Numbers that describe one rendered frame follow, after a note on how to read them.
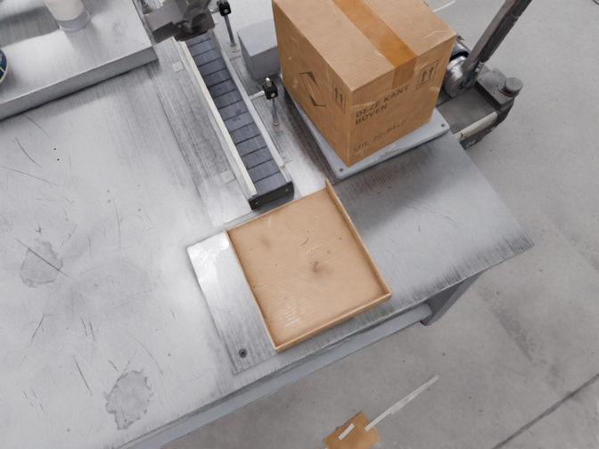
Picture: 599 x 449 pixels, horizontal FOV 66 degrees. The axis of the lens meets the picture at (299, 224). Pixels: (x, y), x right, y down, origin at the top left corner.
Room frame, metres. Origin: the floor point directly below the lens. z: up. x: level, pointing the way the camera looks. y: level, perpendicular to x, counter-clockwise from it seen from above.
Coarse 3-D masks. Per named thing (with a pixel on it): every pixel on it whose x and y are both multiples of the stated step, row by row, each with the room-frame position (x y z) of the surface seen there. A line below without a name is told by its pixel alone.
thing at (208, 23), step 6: (210, 18) 0.93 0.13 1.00; (204, 24) 0.91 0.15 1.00; (210, 24) 0.92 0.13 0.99; (180, 30) 0.90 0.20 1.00; (186, 30) 0.89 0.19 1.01; (192, 30) 0.88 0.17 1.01; (198, 30) 0.90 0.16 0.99; (204, 30) 0.90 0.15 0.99; (174, 36) 0.89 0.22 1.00; (180, 36) 0.89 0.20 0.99; (186, 36) 0.89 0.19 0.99; (192, 36) 0.90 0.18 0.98
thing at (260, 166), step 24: (192, 48) 0.97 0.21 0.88; (216, 48) 0.96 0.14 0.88; (216, 72) 0.87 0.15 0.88; (216, 96) 0.80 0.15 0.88; (240, 96) 0.78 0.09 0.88; (240, 120) 0.71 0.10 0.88; (240, 144) 0.64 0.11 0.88; (264, 144) 0.63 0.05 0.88; (264, 168) 0.57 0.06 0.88; (264, 192) 0.50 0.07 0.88
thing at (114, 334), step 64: (256, 0) 1.17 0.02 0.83; (0, 128) 0.85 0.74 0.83; (64, 128) 0.82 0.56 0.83; (128, 128) 0.78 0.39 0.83; (192, 128) 0.75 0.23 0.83; (0, 192) 0.65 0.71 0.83; (64, 192) 0.62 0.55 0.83; (128, 192) 0.59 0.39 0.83; (192, 192) 0.56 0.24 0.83; (384, 192) 0.48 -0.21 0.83; (448, 192) 0.45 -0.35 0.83; (0, 256) 0.48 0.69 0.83; (64, 256) 0.45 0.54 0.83; (128, 256) 0.43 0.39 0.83; (192, 256) 0.40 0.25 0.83; (384, 256) 0.33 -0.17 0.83; (448, 256) 0.30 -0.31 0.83; (512, 256) 0.28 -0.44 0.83; (0, 320) 0.33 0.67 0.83; (64, 320) 0.30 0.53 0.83; (128, 320) 0.28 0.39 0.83; (192, 320) 0.26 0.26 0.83; (256, 320) 0.23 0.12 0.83; (0, 384) 0.19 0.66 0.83; (64, 384) 0.17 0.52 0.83; (128, 384) 0.15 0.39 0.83; (192, 384) 0.13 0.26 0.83; (0, 448) 0.07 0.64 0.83; (64, 448) 0.05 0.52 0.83
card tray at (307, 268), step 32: (320, 192) 0.51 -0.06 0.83; (256, 224) 0.45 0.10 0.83; (288, 224) 0.44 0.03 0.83; (320, 224) 0.42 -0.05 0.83; (352, 224) 0.40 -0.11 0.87; (256, 256) 0.38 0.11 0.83; (288, 256) 0.36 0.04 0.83; (320, 256) 0.35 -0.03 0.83; (352, 256) 0.34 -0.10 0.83; (256, 288) 0.30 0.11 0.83; (288, 288) 0.29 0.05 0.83; (320, 288) 0.28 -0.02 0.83; (352, 288) 0.27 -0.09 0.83; (384, 288) 0.25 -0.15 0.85; (288, 320) 0.22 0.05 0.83; (320, 320) 0.21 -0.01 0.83
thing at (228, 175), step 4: (216, 20) 1.11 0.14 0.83; (180, 60) 0.96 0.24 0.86; (172, 64) 0.97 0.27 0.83; (176, 64) 0.97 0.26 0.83; (180, 64) 0.97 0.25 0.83; (176, 68) 0.96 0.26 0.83; (180, 68) 0.96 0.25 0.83; (184, 68) 0.95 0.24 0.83; (284, 152) 0.63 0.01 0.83; (280, 156) 0.62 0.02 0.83; (284, 156) 0.62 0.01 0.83; (288, 156) 0.62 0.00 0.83; (284, 160) 0.61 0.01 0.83; (288, 160) 0.61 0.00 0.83; (232, 168) 0.59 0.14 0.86; (224, 172) 0.60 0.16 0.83; (228, 172) 0.60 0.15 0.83; (232, 172) 0.59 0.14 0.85; (224, 176) 0.59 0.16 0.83; (228, 176) 0.59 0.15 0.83; (232, 176) 0.59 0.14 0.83; (224, 180) 0.58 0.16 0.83; (228, 180) 0.58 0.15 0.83; (232, 180) 0.58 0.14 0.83
